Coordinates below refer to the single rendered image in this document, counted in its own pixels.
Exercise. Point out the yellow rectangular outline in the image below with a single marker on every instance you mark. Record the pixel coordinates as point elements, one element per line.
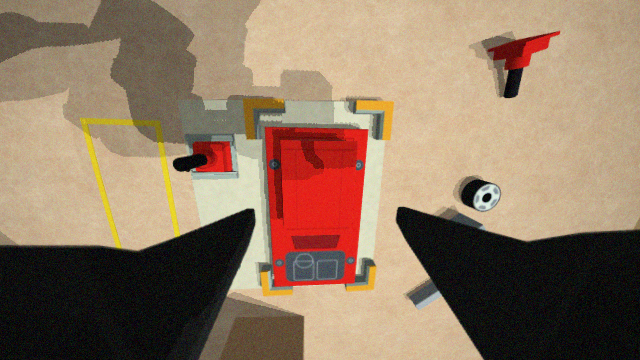
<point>160,140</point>

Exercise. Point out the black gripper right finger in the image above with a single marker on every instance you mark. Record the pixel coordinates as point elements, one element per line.
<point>510,295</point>

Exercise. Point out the black toy car wheel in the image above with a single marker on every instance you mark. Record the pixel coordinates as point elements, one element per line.
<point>481,195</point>

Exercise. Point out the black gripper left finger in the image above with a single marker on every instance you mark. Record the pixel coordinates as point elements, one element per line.
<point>158,303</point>

